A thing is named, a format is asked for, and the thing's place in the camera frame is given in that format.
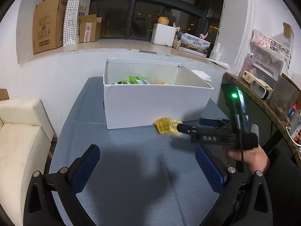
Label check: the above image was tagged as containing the clear drawer organizer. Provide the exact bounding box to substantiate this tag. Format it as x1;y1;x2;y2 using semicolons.
240;29;293;81

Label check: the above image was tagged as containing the white plastic bottle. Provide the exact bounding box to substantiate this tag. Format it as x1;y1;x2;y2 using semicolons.
209;42;221;61

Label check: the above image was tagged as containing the printed long flat box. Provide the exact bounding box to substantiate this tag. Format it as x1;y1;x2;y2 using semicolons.
179;33;211;57

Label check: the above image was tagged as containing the green triangular pea packet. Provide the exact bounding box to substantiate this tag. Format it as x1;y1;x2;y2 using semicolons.
113;80;131;85

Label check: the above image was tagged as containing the brown side cabinet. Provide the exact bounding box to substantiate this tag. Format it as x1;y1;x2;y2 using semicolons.
222;73;300;167

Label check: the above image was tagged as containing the white foam box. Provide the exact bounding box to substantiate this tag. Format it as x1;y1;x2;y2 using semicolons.
151;24;176;47

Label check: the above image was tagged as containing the yellow sunflower seed packet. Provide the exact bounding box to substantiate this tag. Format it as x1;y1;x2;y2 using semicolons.
155;82;169;85

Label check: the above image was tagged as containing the pale jelly cup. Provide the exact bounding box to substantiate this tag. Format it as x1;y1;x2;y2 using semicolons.
168;120;182;138

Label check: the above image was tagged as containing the right hand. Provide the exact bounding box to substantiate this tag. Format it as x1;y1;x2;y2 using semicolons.
228;146;270;173

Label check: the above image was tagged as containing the orange round fruit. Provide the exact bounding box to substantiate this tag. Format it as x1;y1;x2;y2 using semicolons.
157;16;169;26

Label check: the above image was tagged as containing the cream sofa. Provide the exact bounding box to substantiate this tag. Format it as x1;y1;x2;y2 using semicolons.
1;99;54;225

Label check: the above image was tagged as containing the small open cardboard box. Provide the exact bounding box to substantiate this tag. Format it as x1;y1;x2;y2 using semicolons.
79;14;102;43

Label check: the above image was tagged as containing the white dotted paper bag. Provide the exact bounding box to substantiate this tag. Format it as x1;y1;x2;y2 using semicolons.
63;0;90;47

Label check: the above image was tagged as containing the white cardboard box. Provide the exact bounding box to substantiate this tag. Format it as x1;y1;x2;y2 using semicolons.
103;58;214;129

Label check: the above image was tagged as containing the large brown cardboard box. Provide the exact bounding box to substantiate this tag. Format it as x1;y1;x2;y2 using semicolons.
33;0;67;54

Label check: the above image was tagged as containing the yellow jelly cup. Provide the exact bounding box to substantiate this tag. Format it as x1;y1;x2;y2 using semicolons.
154;117;171;134

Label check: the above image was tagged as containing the tissue pack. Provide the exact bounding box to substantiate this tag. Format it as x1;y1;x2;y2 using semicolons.
192;70;211;83

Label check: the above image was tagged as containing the green snack packet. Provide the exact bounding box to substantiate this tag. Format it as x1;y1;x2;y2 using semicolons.
129;76;152;85

